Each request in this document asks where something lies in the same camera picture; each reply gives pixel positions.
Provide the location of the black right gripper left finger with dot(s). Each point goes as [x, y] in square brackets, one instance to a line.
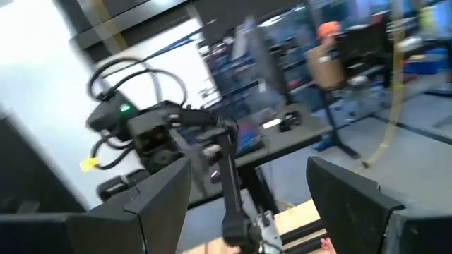
[152, 218]

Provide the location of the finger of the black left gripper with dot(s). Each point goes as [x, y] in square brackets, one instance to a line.
[120, 185]

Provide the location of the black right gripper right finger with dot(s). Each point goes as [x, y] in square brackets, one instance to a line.
[353, 211]

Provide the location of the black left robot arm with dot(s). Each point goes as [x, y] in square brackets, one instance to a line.
[231, 183]

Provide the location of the pink artificial flower bunch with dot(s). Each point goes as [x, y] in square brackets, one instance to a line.
[327, 247]

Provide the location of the black computer mouse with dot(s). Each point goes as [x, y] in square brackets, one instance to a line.
[215, 176]

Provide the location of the large black panel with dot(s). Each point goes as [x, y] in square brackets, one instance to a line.
[35, 169]

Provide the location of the grey computer desk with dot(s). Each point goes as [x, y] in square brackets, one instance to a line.
[293, 141]

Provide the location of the black backlit keyboard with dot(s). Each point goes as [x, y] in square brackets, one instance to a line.
[250, 137]

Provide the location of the metal storage shelf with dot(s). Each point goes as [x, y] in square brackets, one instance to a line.
[240, 70]

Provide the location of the black desk gadget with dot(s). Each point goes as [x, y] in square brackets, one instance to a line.
[290, 121]

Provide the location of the white paper note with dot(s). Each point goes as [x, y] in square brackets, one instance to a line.
[272, 123]

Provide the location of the brown cardboard box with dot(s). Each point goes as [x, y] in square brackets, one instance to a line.
[325, 67]

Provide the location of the blue storage bin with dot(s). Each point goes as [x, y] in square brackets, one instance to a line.
[423, 63]

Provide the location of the orange cap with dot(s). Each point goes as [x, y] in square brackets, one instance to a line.
[328, 30]

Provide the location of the black aluminium table frame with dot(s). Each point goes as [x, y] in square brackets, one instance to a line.
[303, 229]

